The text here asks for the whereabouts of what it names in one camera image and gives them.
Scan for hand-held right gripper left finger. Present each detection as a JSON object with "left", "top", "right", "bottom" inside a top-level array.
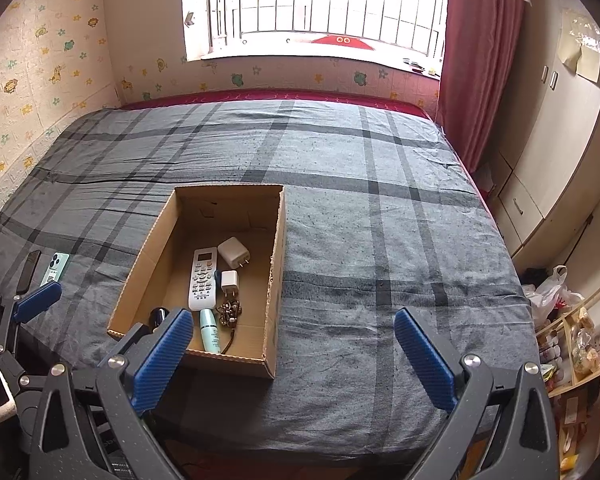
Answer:
[{"left": 27, "top": 308, "right": 194, "bottom": 480}]

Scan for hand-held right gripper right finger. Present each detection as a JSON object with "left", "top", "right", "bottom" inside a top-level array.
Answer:
[{"left": 394, "top": 308, "right": 561, "bottom": 480}]

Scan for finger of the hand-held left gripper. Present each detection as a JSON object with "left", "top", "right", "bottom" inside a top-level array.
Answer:
[{"left": 0, "top": 281, "right": 62, "bottom": 386}]

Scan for black rounded object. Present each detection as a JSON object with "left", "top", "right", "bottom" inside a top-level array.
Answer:
[{"left": 149, "top": 306, "right": 171, "bottom": 333}]

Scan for pale green bottle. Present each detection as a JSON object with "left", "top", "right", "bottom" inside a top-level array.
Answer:
[{"left": 199, "top": 308, "right": 222, "bottom": 353}]

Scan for brown cardboard box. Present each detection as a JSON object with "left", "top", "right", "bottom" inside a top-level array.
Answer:
[{"left": 106, "top": 184, "right": 287, "bottom": 380}]

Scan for metal keychain with strap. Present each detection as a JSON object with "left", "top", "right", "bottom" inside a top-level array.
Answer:
[{"left": 217, "top": 300, "right": 244, "bottom": 353}]

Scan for white remote control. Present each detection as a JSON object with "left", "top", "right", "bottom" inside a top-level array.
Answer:
[{"left": 187, "top": 248, "right": 217, "bottom": 311}]

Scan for small white charger plug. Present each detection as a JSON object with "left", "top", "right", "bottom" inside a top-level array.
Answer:
[{"left": 215, "top": 270, "right": 241, "bottom": 302}]

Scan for large white charger plug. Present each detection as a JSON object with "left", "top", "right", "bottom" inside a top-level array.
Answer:
[{"left": 217, "top": 237, "right": 252, "bottom": 270}]

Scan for black smartphone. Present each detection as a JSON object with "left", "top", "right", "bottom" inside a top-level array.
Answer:
[{"left": 17, "top": 250, "right": 42, "bottom": 293}]

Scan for mint green smartphone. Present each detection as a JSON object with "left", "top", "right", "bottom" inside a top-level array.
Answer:
[{"left": 40, "top": 252, "right": 71, "bottom": 288}]

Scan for wooden rack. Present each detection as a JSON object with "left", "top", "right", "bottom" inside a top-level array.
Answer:
[{"left": 535, "top": 260, "right": 600, "bottom": 480}]

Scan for white plastic bag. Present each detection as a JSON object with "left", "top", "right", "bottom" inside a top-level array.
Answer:
[{"left": 522, "top": 265, "right": 586, "bottom": 331}]

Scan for grey plaid bed sheet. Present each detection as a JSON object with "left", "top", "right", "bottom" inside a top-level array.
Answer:
[{"left": 0, "top": 100, "right": 538, "bottom": 466}]

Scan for pile of snack packets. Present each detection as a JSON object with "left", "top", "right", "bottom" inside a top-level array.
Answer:
[{"left": 540, "top": 305, "right": 600, "bottom": 476}]

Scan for beige wardrobe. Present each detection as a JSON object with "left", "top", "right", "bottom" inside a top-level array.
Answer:
[{"left": 495, "top": 0, "right": 600, "bottom": 261}]

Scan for red curtain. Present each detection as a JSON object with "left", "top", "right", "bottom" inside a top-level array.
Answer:
[{"left": 437, "top": 0, "right": 526, "bottom": 181}]

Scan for red semicircular mat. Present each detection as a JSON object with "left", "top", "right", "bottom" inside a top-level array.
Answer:
[{"left": 310, "top": 35, "right": 377, "bottom": 52}]

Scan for beige paper sheets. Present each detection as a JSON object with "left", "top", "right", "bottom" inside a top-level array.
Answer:
[{"left": 559, "top": 7, "right": 600, "bottom": 83}]

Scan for window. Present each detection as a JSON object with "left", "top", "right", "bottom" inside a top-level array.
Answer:
[{"left": 180, "top": 0, "right": 448, "bottom": 61}]

